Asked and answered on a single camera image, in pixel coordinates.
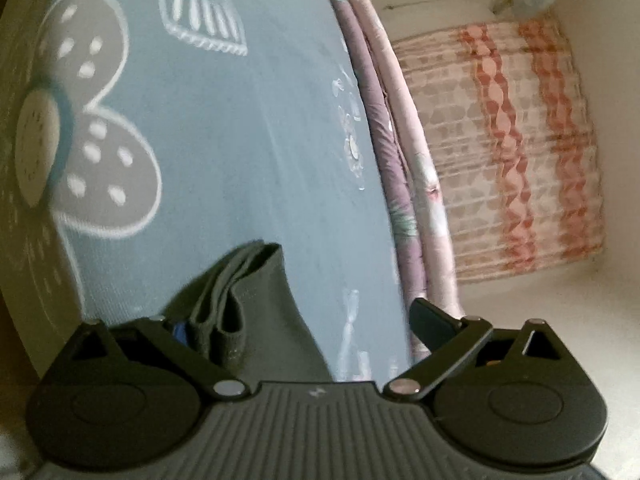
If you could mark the dark green pants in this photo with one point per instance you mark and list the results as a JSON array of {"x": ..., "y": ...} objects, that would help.
[{"x": 270, "y": 320}]

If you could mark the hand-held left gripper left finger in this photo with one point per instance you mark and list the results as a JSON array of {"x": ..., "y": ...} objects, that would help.
[{"x": 179, "y": 332}]

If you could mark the teal floral bed sheet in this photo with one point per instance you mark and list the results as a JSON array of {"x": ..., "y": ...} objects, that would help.
[{"x": 225, "y": 135}]

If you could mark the pink floral quilt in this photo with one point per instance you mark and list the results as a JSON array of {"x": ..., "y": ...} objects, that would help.
[{"x": 425, "y": 160}]

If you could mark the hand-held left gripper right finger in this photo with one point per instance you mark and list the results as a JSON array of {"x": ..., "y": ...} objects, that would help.
[{"x": 425, "y": 322}]

